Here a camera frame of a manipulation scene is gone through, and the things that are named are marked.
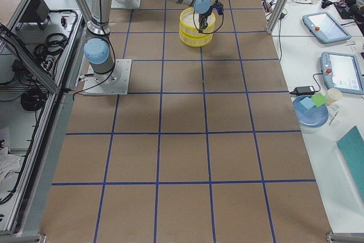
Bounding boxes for teach pendant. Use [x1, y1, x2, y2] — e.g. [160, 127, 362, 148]
[302, 12, 351, 44]
[320, 52, 363, 95]

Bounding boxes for black power brick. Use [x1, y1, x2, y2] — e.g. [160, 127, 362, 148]
[290, 86, 316, 96]

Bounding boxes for beige cup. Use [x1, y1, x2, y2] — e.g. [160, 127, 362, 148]
[325, 88, 342, 106]

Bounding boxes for yellow steamer layer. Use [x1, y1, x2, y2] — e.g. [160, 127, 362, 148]
[179, 7, 216, 37]
[179, 29, 213, 47]

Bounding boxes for blue plate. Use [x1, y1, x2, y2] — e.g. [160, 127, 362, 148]
[293, 96, 329, 128]

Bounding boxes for aluminium frame rail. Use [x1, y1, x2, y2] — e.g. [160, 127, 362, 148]
[1, 23, 60, 94]

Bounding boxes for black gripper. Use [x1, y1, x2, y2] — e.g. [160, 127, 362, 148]
[198, 10, 211, 31]

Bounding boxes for upper teach pendant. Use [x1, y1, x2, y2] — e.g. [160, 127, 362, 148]
[302, 12, 351, 44]

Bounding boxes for teal board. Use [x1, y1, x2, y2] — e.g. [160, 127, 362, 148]
[337, 126, 363, 199]

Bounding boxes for green cube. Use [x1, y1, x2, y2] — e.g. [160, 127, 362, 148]
[311, 92, 327, 107]

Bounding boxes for blue cube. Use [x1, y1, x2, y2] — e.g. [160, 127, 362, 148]
[297, 97, 315, 112]

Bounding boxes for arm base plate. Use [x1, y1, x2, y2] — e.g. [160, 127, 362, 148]
[111, 0, 141, 10]
[81, 59, 132, 96]

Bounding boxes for lower teach pendant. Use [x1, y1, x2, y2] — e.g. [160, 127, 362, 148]
[320, 52, 363, 95]

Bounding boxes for coiled black cables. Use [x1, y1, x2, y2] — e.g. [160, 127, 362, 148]
[34, 32, 69, 61]

